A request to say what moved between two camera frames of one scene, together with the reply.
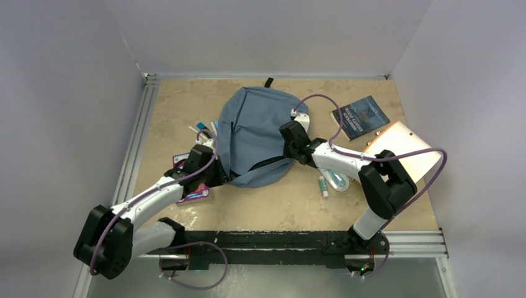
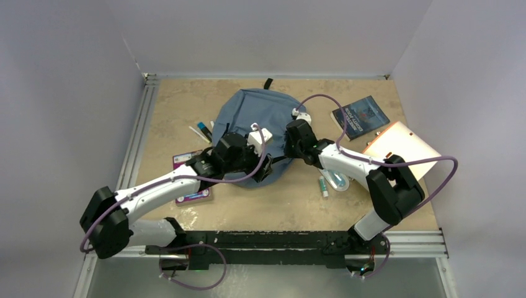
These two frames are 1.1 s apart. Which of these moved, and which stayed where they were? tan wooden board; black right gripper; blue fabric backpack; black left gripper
Moved: black left gripper
Stayed: blue fabric backpack; black right gripper; tan wooden board
